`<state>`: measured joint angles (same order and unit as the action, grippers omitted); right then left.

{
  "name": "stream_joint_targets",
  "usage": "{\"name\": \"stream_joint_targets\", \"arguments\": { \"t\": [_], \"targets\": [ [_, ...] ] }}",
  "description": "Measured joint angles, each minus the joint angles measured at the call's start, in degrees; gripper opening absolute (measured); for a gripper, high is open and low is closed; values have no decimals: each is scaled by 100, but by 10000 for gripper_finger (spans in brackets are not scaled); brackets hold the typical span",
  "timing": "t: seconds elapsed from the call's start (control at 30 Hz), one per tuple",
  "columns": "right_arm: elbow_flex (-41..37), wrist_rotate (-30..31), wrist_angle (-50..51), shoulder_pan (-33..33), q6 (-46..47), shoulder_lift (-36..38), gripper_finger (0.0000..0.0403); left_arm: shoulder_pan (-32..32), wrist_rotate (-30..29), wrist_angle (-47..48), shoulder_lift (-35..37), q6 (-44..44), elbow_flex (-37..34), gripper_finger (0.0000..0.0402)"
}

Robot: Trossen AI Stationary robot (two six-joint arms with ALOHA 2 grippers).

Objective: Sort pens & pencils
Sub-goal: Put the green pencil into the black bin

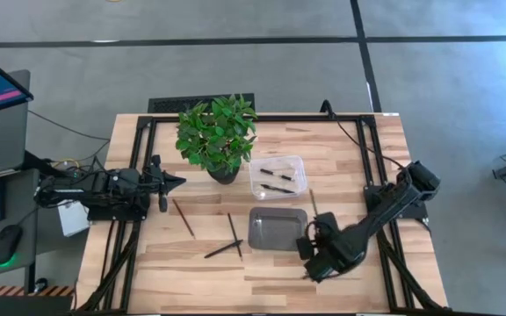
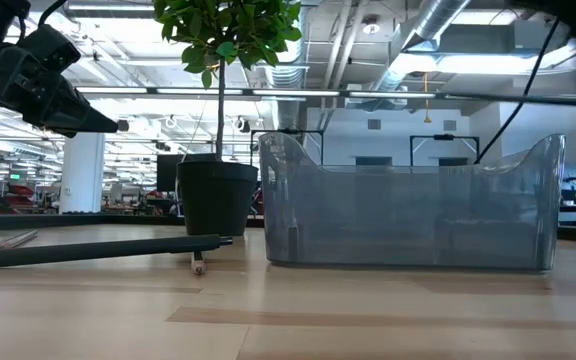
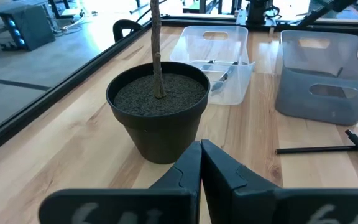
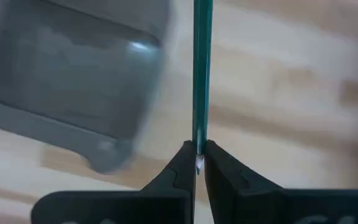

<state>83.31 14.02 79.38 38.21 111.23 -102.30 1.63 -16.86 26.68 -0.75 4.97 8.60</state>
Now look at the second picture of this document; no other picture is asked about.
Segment large silver ventilation duct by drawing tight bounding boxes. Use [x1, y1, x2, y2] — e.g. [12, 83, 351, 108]
[370, 0, 473, 94]

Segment green potted plant black pot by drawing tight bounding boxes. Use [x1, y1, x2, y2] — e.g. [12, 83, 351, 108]
[152, 0, 303, 237]

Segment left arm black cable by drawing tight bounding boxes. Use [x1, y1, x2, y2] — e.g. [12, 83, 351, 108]
[36, 0, 66, 26]

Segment long ceiling light strip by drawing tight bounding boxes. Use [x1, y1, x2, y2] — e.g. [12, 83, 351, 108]
[75, 86, 489, 100]

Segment thin dark pencil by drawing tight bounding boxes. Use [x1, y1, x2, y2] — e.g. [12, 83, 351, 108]
[191, 251, 207, 277]

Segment ribbed silver ventilation duct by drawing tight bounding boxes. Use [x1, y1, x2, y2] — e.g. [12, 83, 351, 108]
[263, 63, 310, 131]

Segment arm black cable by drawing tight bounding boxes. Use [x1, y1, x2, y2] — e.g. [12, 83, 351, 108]
[473, 17, 562, 165]
[36, 0, 66, 26]

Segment yellow hanging pendant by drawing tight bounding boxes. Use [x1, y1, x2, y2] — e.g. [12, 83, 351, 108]
[422, 72, 433, 125]

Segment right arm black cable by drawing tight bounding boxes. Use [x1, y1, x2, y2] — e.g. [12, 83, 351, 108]
[473, 17, 562, 165]

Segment white building pillar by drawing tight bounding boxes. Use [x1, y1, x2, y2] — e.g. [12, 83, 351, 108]
[59, 130, 106, 215]

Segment black aluminium table frame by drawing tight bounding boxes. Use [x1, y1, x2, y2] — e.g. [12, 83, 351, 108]
[0, 212, 576, 245]

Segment natural wood pencil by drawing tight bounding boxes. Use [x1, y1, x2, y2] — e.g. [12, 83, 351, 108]
[0, 228, 40, 250]

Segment round ceiling sensor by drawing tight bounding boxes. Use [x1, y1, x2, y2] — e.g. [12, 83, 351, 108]
[361, 16, 382, 36]

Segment long black mechanical pencil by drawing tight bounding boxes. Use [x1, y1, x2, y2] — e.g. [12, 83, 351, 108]
[0, 233, 235, 270]

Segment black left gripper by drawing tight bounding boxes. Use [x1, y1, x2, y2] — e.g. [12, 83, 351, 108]
[0, 45, 120, 138]

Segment grey translucent plastic bin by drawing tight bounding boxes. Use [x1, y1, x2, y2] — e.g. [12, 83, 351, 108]
[258, 131, 568, 274]

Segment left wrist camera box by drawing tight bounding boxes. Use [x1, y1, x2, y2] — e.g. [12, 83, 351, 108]
[16, 23, 82, 75]

